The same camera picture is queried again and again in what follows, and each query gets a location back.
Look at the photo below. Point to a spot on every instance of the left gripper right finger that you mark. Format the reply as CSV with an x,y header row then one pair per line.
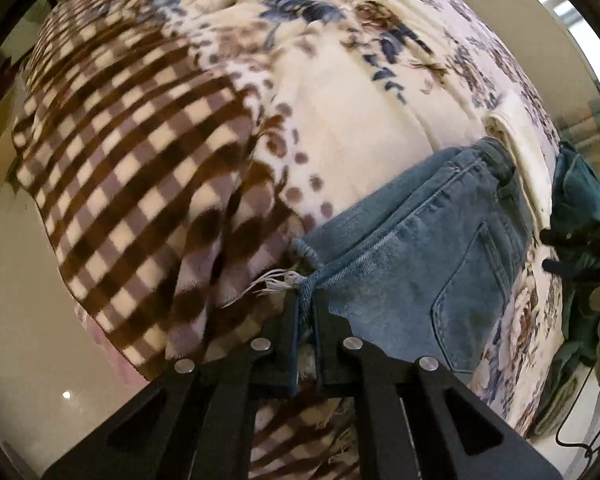
x,y
416,420

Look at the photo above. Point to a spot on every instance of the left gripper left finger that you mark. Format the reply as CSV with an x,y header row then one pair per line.
x,y
193,421

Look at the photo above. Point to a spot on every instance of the blue denim shorts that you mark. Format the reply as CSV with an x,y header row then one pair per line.
x,y
425,265

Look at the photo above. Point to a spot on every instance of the dark teal plush blanket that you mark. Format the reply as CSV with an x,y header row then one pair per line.
x,y
575,216

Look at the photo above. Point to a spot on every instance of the floral bed blanket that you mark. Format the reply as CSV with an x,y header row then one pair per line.
x,y
175,149

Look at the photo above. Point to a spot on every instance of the folded white pants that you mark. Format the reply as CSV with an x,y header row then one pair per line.
x,y
510,123

